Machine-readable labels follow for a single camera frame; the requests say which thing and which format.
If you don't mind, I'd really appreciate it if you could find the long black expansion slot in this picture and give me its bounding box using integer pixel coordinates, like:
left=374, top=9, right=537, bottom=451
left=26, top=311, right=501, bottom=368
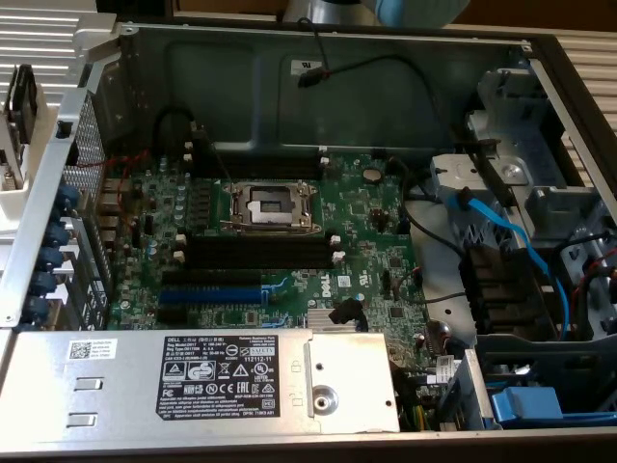
left=161, top=269, right=264, bottom=287

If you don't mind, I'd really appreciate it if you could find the black wire with plug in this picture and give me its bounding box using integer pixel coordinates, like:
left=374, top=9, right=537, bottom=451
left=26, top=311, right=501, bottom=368
left=295, top=16, right=457, bottom=144

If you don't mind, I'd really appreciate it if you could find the black ribbed plastic block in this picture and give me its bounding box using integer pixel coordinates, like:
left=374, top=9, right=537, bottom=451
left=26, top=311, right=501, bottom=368
left=460, top=243, right=553, bottom=337

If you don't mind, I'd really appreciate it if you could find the CPU socket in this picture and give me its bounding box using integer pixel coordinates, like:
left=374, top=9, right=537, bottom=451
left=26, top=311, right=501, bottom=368
left=219, top=177, right=327, bottom=237

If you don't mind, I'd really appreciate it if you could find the blue slot retention clip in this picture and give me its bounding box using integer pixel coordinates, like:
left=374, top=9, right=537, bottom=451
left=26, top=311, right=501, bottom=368
left=25, top=295, right=52, bottom=323
left=30, top=271, right=57, bottom=296
left=38, top=247, right=65, bottom=272
left=46, top=223, right=71, bottom=248
left=54, top=185, right=81, bottom=214

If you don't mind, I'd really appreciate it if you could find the white parts rack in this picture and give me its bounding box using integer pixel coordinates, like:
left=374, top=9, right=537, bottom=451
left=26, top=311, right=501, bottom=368
left=0, top=86, right=49, bottom=242

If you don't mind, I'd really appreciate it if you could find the short black expansion slot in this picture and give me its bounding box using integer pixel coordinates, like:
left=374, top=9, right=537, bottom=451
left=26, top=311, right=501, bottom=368
left=155, top=306, right=190, bottom=325

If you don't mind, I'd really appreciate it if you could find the blue plastic drive caddy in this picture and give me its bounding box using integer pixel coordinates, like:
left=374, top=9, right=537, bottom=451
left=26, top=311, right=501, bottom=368
left=489, top=384, right=617, bottom=430

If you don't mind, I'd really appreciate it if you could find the black graphics card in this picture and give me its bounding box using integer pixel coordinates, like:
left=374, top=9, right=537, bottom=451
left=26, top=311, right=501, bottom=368
left=0, top=64, right=39, bottom=190

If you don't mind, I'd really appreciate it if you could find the blue expansion slot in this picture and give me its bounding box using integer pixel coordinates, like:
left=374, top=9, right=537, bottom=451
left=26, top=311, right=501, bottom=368
left=157, top=285, right=264, bottom=306

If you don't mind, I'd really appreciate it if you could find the open metal PC case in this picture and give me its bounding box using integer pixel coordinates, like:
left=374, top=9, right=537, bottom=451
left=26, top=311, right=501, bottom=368
left=0, top=21, right=617, bottom=454

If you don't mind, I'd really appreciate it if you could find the blue flat wire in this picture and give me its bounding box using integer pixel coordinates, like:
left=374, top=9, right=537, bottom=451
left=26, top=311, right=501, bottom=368
left=445, top=192, right=574, bottom=335

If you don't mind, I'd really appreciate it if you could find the green Dell motherboard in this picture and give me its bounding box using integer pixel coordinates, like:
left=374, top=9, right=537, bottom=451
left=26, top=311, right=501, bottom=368
left=103, top=151, right=435, bottom=335

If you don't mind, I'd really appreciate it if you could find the grey metal disk bay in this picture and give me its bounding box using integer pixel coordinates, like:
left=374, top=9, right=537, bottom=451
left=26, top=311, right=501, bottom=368
left=428, top=67, right=617, bottom=339

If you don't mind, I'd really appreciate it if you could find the black looped wire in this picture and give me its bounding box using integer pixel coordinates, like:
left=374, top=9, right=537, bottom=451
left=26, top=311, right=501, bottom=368
left=152, top=107, right=197, bottom=156

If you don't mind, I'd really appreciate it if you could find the CPU socket locking lever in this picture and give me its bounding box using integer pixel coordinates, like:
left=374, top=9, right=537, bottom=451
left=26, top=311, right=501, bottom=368
left=197, top=124, right=237, bottom=187

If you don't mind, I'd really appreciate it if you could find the silver chipset heatsink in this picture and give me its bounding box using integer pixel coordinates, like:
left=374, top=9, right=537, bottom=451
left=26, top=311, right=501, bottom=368
left=307, top=308, right=370, bottom=335

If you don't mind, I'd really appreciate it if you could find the black wire plug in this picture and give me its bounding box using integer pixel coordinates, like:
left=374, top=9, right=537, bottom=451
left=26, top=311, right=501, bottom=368
left=327, top=297, right=365, bottom=327

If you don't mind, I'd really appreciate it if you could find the silver power supply with label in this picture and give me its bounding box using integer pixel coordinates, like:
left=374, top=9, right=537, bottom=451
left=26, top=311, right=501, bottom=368
left=0, top=329, right=402, bottom=435

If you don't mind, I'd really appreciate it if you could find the black RAM slot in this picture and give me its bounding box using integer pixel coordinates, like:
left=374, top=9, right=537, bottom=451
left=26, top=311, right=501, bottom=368
left=182, top=140, right=329, bottom=166
left=182, top=153, right=333, bottom=181
left=175, top=232, right=338, bottom=253
left=172, top=249, right=344, bottom=271

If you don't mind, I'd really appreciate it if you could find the black flat wire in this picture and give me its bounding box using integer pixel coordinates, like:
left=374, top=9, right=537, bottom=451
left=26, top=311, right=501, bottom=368
left=462, top=137, right=516, bottom=208

